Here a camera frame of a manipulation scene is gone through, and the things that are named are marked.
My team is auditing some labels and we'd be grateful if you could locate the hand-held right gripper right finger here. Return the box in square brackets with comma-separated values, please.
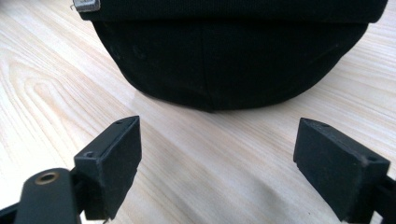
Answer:
[292, 117, 391, 224]

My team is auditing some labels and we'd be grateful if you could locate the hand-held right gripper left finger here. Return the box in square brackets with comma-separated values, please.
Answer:
[73, 115, 143, 221]

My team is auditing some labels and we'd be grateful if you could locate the black cap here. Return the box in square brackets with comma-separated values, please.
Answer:
[72, 0, 389, 112]

